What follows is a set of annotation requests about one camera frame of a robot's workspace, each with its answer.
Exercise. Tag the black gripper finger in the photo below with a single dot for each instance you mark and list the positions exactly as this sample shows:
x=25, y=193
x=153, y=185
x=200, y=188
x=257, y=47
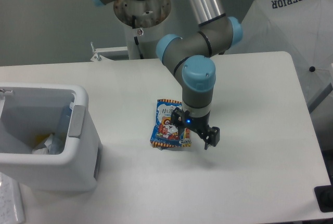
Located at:
x=210, y=135
x=177, y=121

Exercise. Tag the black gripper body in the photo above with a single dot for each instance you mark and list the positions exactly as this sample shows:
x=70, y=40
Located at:
x=196, y=124

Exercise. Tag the blue raccoon snack bag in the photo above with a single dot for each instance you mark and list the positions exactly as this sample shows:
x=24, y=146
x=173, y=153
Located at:
x=165, y=135

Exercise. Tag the crushed clear plastic bottle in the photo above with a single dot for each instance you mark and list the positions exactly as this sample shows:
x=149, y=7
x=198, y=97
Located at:
x=60, y=134

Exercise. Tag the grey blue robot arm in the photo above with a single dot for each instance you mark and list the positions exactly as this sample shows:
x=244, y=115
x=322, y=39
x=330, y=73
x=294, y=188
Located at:
x=188, y=59

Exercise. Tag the white plastic trash can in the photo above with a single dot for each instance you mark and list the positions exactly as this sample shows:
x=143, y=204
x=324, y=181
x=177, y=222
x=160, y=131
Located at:
x=30, y=109

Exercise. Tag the yellow trash piece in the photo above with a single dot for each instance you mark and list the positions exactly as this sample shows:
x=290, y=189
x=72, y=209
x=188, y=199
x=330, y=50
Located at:
x=40, y=138

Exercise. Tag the black device at edge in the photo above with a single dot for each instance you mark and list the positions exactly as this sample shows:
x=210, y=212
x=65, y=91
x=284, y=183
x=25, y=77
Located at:
x=324, y=198

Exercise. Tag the white crumpled tissue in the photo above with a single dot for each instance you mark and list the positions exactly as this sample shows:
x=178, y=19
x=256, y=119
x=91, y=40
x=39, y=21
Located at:
x=44, y=147

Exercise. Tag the white superior umbrella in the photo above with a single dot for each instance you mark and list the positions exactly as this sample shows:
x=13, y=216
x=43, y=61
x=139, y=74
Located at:
x=302, y=28

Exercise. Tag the handwritten paper sheet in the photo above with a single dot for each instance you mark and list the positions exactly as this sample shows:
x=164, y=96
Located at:
x=12, y=210

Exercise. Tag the white metal bracket left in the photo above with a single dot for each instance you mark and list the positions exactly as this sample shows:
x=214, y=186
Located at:
x=109, y=53

